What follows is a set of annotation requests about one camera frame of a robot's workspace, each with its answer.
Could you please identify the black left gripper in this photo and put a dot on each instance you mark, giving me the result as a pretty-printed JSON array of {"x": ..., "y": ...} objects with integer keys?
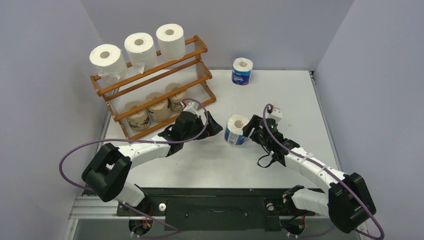
[{"x": 212, "y": 128}]

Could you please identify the brown roll black print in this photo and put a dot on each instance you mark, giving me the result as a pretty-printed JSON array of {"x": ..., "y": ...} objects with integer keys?
[{"x": 140, "y": 120}]

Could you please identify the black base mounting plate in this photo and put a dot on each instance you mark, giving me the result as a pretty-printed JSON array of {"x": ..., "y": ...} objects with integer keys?
[{"x": 221, "y": 209}]

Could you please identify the blue toilet roll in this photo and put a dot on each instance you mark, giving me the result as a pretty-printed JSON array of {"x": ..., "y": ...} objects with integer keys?
[
  {"x": 234, "y": 129},
  {"x": 241, "y": 71}
]

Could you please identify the brown roll with cartoon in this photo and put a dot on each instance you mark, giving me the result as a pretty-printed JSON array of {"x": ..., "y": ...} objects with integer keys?
[{"x": 176, "y": 100}]

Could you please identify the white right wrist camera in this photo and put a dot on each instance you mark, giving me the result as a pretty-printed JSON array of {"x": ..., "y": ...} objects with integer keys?
[{"x": 274, "y": 113}]

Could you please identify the brown roll plain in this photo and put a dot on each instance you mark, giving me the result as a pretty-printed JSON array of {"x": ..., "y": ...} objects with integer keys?
[{"x": 159, "y": 111}]

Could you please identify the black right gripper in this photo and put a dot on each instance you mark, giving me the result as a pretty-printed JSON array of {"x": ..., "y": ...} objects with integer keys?
[{"x": 256, "y": 125}]

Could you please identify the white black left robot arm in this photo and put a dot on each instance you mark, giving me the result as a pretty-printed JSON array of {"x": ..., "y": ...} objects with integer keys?
[{"x": 107, "y": 173}]

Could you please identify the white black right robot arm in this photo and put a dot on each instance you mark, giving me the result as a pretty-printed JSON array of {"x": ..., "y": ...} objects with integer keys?
[{"x": 344, "y": 198}]

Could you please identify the orange wooden tiered shelf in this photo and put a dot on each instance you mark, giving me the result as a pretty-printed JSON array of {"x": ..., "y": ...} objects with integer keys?
[{"x": 138, "y": 91}]

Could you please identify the white toilet paper roll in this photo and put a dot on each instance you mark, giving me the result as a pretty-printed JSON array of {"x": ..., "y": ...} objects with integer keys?
[
  {"x": 171, "y": 41},
  {"x": 141, "y": 50},
  {"x": 109, "y": 62}
]

